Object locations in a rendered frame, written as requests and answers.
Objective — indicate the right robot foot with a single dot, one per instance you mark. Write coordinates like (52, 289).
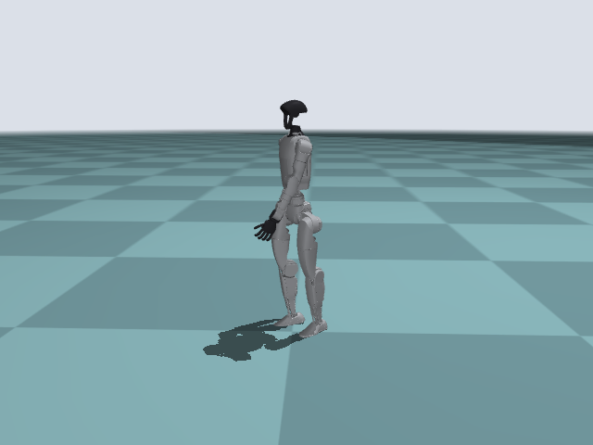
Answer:
(290, 321)

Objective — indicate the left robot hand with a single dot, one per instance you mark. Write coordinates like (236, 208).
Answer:
(268, 227)

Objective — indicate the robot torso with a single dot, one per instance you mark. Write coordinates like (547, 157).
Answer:
(287, 156)

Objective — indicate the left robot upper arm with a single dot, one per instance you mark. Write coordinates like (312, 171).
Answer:
(303, 150)

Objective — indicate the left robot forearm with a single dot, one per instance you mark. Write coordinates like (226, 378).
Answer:
(285, 198)

